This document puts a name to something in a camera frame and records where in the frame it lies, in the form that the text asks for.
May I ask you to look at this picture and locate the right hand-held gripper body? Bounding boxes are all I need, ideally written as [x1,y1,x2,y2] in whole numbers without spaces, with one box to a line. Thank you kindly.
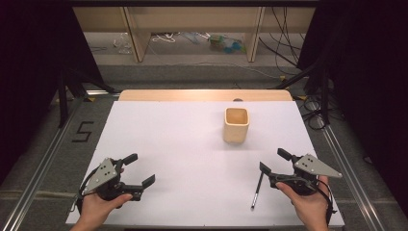
[268,153,343,196]

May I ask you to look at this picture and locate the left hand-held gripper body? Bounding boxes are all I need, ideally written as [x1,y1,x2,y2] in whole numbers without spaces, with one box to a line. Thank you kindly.
[84,157,144,202]

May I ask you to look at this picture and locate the black pen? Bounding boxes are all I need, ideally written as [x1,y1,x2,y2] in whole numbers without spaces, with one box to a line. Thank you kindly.
[250,171,265,212]

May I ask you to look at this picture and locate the beige square pen holder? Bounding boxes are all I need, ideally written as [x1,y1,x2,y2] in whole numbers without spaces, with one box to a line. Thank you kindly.
[222,107,251,144]

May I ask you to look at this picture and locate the person's left hand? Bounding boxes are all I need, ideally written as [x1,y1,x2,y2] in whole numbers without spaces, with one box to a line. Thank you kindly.
[76,192,133,225]

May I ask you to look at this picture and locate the person's right hand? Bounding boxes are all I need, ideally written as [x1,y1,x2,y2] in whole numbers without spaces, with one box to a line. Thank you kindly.
[276,175,331,225]

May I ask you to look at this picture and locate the white table cover sheet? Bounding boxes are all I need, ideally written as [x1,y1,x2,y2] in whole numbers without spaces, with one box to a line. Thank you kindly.
[65,100,345,228]

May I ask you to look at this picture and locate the black metal stand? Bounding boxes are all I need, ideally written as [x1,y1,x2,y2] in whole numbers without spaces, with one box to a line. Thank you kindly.
[57,66,116,129]
[272,57,333,126]

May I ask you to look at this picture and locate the black curtain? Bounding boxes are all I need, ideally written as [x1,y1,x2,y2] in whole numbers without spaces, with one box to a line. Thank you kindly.
[297,0,408,219]
[0,0,104,181]

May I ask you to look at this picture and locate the clear plastic bag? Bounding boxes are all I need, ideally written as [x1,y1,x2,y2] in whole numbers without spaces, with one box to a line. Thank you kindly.
[112,32,133,56]

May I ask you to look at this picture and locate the light wooden shelf unit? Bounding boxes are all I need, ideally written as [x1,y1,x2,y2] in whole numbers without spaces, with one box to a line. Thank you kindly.
[72,6,317,64]

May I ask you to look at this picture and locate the colourful plastic bag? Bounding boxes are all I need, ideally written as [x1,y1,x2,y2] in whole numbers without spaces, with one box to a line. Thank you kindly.
[207,33,247,55]

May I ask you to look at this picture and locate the left hand-held gripper cable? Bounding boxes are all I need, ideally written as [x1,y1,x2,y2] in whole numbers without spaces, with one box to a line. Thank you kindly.
[75,167,100,215]

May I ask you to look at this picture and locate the hand-held gripper cable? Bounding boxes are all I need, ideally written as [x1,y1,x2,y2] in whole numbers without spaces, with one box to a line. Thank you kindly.
[317,178,337,227]
[75,167,100,215]

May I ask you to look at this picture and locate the aluminium floor rail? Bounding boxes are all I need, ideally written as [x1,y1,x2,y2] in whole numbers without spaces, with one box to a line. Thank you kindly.
[307,99,391,231]
[0,90,119,231]

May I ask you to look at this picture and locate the right hand-held gripper cable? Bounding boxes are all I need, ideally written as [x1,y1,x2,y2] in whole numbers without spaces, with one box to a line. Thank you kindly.
[317,178,337,227]

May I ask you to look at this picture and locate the coiled black floor cable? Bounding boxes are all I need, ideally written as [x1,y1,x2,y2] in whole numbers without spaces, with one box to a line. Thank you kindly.
[301,97,331,131]

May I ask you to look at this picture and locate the hanging black cables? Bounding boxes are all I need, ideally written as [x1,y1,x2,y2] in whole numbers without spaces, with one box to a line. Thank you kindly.
[258,6,311,76]

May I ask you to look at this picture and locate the white cable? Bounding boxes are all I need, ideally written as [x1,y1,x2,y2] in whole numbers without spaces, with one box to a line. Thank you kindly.
[150,32,181,44]

